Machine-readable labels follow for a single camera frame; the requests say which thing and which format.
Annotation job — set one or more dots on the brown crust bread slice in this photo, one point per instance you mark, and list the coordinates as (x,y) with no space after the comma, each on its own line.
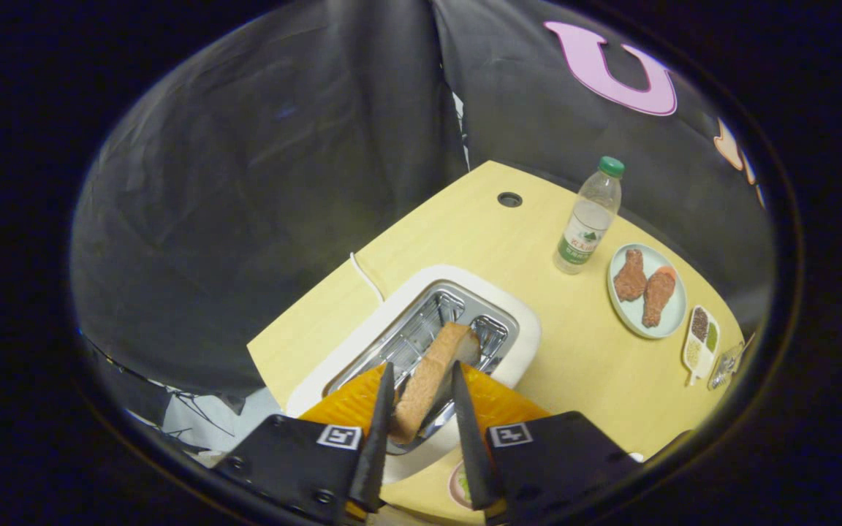
(428,380)

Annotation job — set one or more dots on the orange carrot slice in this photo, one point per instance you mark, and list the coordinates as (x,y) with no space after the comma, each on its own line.
(668,272)

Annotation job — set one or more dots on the pale green plate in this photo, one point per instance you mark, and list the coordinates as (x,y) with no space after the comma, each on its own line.
(636,314)

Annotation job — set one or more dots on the brown chicken drumstick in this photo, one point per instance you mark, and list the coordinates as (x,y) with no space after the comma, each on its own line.
(631,277)
(658,299)

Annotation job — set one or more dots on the white toaster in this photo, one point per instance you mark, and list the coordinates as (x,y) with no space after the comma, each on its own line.
(406,288)

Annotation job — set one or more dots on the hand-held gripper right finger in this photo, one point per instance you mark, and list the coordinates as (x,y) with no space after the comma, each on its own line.
(471,438)

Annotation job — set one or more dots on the clear plastic water bottle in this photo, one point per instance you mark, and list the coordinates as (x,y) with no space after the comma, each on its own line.
(588,219)

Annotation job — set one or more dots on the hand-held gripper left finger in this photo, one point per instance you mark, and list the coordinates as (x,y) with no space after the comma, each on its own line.
(377,438)

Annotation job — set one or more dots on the pink plate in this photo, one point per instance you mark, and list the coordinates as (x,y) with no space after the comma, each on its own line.
(454,486)

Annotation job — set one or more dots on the white divided bean dish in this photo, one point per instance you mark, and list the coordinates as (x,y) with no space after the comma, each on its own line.
(700,343)

